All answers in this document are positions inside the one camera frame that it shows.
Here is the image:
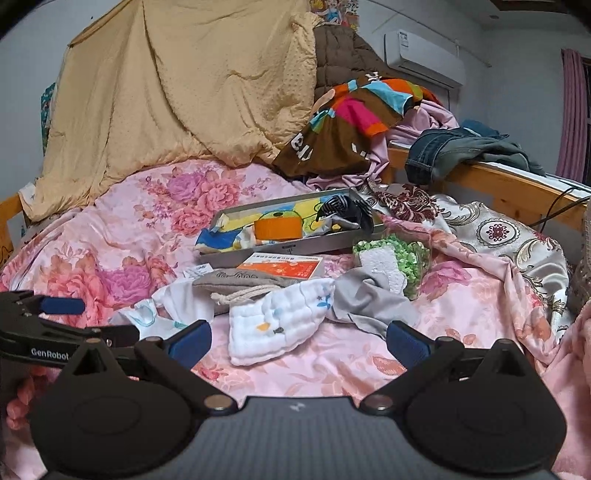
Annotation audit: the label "beige ornate patterned blanket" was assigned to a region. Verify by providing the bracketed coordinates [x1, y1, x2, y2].
[360, 182, 579, 343]

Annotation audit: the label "wooden bed side rail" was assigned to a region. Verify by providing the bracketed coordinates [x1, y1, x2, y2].
[0, 194, 24, 269]

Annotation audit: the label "wooden bed footboard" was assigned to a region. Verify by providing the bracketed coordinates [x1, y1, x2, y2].
[385, 145, 591, 232]

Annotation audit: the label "brown multicolour printed cloth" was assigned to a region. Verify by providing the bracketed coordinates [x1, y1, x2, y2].
[272, 76, 445, 179]

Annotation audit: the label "brown quilted jacket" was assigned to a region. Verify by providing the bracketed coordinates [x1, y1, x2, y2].
[311, 25, 394, 103]

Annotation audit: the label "blue denim jeans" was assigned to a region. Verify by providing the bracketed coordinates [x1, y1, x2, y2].
[405, 120, 546, 186]

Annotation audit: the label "colourful cartoon wall poster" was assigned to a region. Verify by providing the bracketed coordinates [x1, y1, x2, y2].
[309, 0, 362, 34]

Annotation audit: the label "glass jar of paper stars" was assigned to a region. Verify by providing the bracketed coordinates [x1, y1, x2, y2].
[353, 231, 433, 302]

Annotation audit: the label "orange plastic block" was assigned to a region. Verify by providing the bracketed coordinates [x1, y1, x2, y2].
[254, 217, 304, 242]

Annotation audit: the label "yellow dotted quilt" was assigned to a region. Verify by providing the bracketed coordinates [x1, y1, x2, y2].
[21, 0, 320, 223]

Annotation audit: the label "white printed cloth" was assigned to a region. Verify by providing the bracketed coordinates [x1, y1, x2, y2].
[111, 281, 214, 341]

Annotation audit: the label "black cable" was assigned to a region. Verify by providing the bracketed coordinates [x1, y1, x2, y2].
[529, 182, 591, 230]

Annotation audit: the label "grey shallow box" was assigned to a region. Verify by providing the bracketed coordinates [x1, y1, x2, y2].
[194, 187, 385, 269]

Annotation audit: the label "grey drawstring pouch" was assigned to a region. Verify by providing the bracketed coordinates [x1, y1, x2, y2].
[191, 270, 288, 306]

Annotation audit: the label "orange white medicine box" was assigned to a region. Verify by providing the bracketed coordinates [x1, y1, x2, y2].
[235, 253, 325, 281]

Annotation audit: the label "navy striped sock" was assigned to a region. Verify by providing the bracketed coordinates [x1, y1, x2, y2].
[316, 194, 376, 234]

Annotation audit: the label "pastel striped gauze washcloth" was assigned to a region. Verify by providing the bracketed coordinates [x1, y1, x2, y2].
[228, 279, 337, 368]

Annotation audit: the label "grey face mask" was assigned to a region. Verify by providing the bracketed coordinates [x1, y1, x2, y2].
[332, 267, 420, 342]

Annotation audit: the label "cartoon printed cloth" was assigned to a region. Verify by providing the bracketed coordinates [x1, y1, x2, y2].
[196, 200, 334, 253]

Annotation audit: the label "pink floral bed sheet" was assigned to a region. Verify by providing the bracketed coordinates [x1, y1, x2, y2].
[0, 159, 575, 480]

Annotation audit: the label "teal wall poster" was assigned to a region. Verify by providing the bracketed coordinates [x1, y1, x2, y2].
[41, 83, 57, 156]

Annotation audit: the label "pink curtain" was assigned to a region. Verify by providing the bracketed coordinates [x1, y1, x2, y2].
[556, 48, 588, 179]

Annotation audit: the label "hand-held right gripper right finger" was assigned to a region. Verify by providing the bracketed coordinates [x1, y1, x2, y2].
[360, 320, 539, 414]

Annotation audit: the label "lilac garment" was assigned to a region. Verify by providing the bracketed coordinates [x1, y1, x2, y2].
[307, 99, 461, 191]

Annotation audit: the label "pink fleece blanket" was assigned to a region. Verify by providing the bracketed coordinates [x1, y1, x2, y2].
[538, 300, 591, 480]

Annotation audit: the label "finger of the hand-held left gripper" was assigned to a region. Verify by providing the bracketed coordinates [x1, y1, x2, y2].
[0, 291, 86, 325]
[46, 323, 139, 348]

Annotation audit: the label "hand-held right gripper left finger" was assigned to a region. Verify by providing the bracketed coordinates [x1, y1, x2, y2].
[60, 319, 238, 414]

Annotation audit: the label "beige patterned cloth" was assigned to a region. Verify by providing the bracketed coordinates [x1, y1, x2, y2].
[567, 231, 591, 315]

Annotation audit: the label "white air conditioner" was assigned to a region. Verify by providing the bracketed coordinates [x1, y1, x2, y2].
[383, 30, 465, 89]

